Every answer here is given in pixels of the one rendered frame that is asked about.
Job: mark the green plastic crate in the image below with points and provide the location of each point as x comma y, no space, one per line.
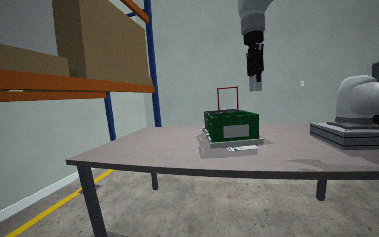
232,126

